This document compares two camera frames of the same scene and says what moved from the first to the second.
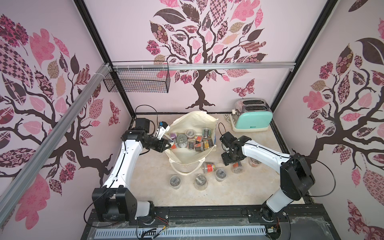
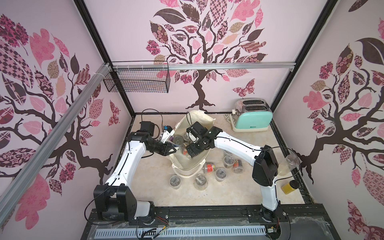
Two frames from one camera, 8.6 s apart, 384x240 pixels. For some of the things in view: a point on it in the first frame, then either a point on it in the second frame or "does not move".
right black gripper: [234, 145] → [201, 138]
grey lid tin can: [220, 174] does not move
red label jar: [237, 167] does not move
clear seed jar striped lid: [200, 183] does not move
